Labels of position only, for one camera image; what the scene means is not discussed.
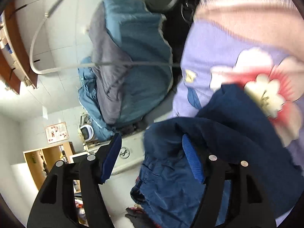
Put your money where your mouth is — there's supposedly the white washing machine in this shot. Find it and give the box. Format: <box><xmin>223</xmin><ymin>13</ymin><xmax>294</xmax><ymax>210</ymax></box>
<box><xmin>85</xmin><ymin>132</ymin><xmax>148</xmax><ymax>175</ymax></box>

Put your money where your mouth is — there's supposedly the wooden wall cabinet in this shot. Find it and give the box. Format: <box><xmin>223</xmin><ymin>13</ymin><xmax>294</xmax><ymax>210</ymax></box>
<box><xmin>0</xmin><ymin>2</ymin><xmax>39</xmax><ymax>96</ymax></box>

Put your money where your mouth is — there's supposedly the navy blue jacket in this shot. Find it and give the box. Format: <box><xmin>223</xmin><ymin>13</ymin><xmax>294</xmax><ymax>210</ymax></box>
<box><xmin>130</xmin><ymin>84</ymin><xmax>304</xmax><ymax>228</ymax></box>

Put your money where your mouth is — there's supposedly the pile of dark clothes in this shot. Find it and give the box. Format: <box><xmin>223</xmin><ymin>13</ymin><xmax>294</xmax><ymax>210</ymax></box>
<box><xmin>125</xmin><ymin>206</ymin><xmax>162</xmax><ymax>228</ymax></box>

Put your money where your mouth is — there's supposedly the white hose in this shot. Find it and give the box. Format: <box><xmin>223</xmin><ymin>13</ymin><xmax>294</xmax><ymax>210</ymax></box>
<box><xmin>29</xmin><ymin>0</ymin><xmax>181</xmax><ymax>76</ymax></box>

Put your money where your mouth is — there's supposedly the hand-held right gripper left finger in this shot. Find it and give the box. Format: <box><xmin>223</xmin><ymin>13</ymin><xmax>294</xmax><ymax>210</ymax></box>
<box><xmin>27</xmin><ymin>132</ymin><xmax>122</xmax><ymax>228</ymax></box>

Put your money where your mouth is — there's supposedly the wall poster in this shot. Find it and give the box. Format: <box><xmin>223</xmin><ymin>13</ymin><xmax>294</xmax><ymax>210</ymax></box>
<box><xmin>45</xmin><ymin>122</ymin><xmax>70</xmax><ymax>144</ymax></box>

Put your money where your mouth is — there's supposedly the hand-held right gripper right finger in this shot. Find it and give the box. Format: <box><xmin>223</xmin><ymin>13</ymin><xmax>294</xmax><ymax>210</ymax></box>
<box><xmin>182</xmin><ymin>134</ymin><xmax>277</xmax><ymax>228</ymax></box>

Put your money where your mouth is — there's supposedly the wooden open shelf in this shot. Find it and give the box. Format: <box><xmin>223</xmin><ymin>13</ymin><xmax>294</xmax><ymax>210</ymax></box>
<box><xmin>23</xmin><ymin>142</ymin><xmax>76</xmax><ymax>191</ymax></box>

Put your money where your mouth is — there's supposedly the small white appliance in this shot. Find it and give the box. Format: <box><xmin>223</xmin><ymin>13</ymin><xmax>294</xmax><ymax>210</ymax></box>
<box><xmin>79</xmin><ymin>124</ymin><xmax>96</xmax><ymax>143</ymax></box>

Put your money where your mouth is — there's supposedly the teal quilt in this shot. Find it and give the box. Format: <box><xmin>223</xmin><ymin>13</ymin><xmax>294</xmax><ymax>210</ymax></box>
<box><xmin>78</xmin><ymin>0</ymin><xmax>174</xmax><ymax>142</ymax></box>

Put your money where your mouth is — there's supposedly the grey quilt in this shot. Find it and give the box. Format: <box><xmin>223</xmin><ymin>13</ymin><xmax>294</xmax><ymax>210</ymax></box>
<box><xmin>88</xmin><ymin>4</ymin><xmax>134</xmax><ymax>125</ymax></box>

